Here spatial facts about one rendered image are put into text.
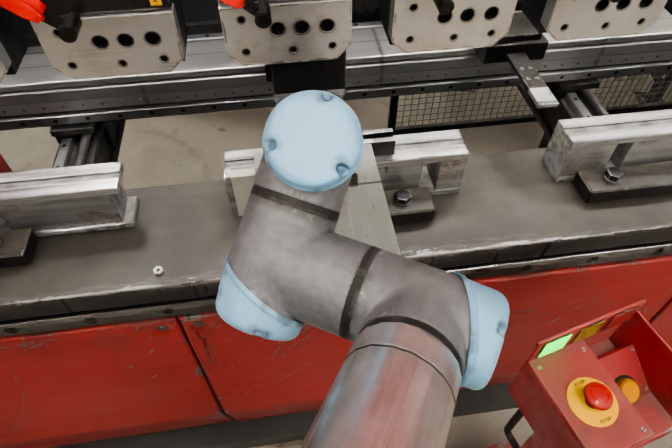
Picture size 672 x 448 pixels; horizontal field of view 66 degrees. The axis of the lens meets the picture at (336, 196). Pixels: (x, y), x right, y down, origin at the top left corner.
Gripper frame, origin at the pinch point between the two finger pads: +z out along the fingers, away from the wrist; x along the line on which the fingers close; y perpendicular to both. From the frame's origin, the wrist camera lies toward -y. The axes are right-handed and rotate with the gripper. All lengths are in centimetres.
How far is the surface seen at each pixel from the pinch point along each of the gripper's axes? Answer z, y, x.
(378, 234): -4.6, -6.9, -7.9
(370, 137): 8.9, 7.8, -8.8
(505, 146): 149, 21, -83
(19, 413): 35, -42, 62
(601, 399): 0, -32, -39
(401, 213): 10.1, -4.5, -13.4
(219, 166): 145, 16, 41
